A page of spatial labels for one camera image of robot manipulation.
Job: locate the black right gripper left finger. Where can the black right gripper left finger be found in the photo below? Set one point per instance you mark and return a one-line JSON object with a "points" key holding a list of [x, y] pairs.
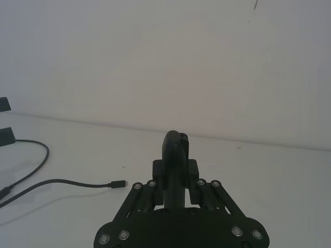
{"points": [[172, 165]]}

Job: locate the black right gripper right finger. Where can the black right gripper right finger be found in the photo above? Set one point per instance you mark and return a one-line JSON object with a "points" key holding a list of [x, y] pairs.
{"points": [[192, 173]]}

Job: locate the black wedge-shaped block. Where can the black wedge-shaped block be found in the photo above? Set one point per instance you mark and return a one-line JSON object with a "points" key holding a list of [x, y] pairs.
{"points": [[6, 137], [4, 104]]}

